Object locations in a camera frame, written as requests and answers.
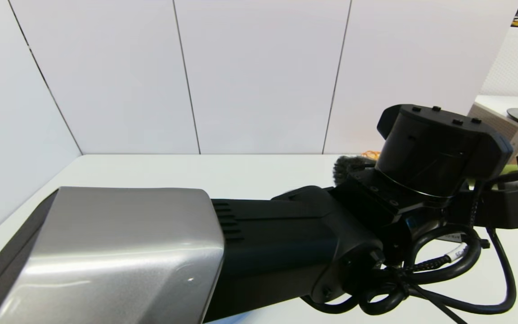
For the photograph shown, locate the white side table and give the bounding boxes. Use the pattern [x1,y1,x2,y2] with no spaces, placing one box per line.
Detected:
[468,95,518,150]

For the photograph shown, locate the black brush with green handle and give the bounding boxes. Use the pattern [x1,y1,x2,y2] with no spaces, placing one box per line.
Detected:
[333,155,518,186]

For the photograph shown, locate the grey perforated panel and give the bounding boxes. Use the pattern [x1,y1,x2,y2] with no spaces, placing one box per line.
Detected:
[468,106,518,141]

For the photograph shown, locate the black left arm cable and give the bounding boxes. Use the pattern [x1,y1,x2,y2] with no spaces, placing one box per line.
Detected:
[302,157,518,324]

